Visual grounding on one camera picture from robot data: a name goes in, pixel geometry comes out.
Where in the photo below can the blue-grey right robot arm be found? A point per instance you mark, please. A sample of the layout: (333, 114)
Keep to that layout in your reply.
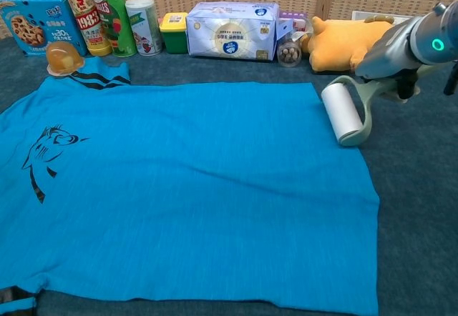
(436, 26)

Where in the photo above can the white and green can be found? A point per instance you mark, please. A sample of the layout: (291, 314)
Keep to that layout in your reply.
(145, 26)

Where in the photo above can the blue t-shirt with cat print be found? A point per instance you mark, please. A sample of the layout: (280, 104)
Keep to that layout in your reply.
(197, 187)

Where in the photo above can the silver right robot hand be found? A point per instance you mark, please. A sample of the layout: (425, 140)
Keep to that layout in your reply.
(390, 51)

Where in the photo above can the dark blue carpeted table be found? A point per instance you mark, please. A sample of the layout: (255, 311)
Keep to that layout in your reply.
(411, 187)

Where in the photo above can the blue cookie box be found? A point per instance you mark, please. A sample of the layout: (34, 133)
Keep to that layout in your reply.
(39, 23)

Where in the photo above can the yellow bottle with green cap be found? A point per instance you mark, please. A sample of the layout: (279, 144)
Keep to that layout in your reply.
(86, 19)

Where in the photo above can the clear jar of nuts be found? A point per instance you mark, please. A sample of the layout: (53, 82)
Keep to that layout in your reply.
(289, 53)

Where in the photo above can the green box with yellow lid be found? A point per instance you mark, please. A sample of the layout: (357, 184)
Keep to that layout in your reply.
(173, 33)

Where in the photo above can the blue-white tissue pack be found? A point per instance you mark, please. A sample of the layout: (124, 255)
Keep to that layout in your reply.
(229, 33)

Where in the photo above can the orange plush toy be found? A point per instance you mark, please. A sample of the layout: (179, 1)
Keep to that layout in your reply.
(340, 44)

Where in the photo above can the green Pringles can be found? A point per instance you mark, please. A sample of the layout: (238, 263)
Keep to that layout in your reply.
(116, 19)

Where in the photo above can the grey power strip box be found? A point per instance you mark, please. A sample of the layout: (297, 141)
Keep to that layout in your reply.
(375, 14)

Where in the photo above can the pale green lint roller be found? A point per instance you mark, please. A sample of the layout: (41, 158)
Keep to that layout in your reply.
(341, 112)

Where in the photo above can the purple small box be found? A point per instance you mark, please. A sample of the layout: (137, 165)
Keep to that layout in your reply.
(298, 21)

